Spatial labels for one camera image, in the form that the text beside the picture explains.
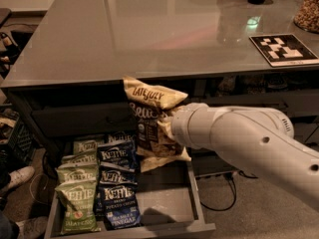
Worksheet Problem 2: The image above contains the brown sea salt chip bag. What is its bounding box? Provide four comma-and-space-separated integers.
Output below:
123, 76, 191, 172

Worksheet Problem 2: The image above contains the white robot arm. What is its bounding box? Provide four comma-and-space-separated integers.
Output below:
170, 103, 319, 210

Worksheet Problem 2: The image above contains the grey top left drawer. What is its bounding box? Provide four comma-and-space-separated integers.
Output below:
32, 103, 135, 137

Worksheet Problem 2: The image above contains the back blue chip bag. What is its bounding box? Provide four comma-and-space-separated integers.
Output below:
106, 131, 134, 143

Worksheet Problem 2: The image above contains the open grey middle drawer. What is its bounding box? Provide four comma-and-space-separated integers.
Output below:
45, 149, 215, 239

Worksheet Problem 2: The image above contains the back green chip bag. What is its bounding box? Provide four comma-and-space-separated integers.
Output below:
73, 134, 105, 154

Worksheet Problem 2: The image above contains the grey cabinet counter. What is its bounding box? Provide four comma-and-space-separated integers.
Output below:
2, 0, 319, 164

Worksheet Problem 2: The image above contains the front blue vinegar chip bag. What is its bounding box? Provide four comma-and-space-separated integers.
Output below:
99, 184, 141, 230

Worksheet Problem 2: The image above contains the front green jalapeno chip bag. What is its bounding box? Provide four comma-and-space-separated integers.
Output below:
56, 178, 100, 235

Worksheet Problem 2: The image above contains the grey top right drawer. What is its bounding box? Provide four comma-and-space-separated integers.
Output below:
201, 90, 319, 118

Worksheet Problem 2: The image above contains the black white fiducial marker board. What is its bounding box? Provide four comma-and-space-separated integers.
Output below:
249, 34, 319, 67

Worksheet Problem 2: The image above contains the black plastic crate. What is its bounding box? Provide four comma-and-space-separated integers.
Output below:
0, 108, 35, 170

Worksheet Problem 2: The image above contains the white sneaker lower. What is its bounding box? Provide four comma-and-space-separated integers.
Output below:
16, 216, 48, 239

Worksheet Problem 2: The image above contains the glass jar of nuts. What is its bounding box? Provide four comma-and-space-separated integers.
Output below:
294, 0, 319, 34

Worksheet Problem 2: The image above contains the black power cable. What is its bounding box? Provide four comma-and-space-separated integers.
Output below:
198, 169, 260, 213

